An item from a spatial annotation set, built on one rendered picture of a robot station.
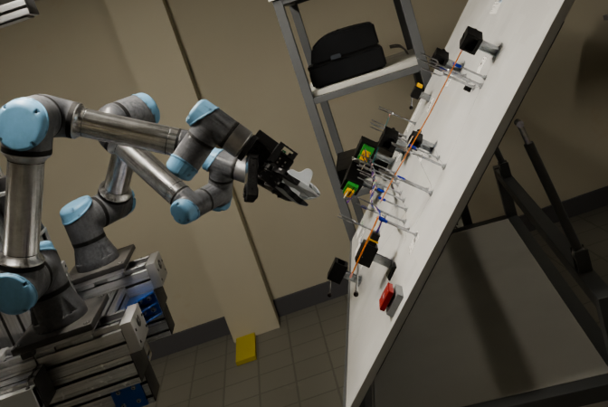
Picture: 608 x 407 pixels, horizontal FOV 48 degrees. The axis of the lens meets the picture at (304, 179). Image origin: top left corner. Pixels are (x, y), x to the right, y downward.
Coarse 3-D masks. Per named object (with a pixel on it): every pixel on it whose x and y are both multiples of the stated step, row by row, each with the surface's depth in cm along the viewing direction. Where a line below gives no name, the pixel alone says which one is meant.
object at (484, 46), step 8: (464, 32) 162; (472, 32) 159; (480, 32) 161; (464, 40) 158; (472, 40) 160; (480, 40) 157; (464, 48) 159; (472, 48) 160; (480, 48) 161; (488, 48) 162; (496, 48) 160; (496, 56) 160
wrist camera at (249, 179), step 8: (248, 160) 161; (256, 160) 161; (248, 168) 160; (256, 168) 161; (248, 176) 160; (256, 176) 160; (248, 184) 159; (256, 184) 160; (248, 192) 159; (256, 192) 159; (248, 200) 160
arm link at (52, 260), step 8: (40, 248) 180; (48, 248) 181; (48, 256) 181; (56, 256) 184; (48, 264) 178; (56, 264) 183; (56, 272) 182; (64, 272) 186; (56, 280) 182; (64, 280) 185; (56, 288) 182
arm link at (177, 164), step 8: (192, 136) 161; (184, 144) 162; (192, 144) 161; (200, 144) 161; (176, 152) 163; (184, 152) 162; (192, 152) 162; (200, 152) 162; (208, 152) 163; (168, 160) 165; (176, 160) 162; (184, 160) 162; (192, 160) 162; (200, 160) 163; (168, 168) 164; (176, 168) 162; (184, 168) 162; (192, 168) 163; (184, 176) 163; (192, 176) 165
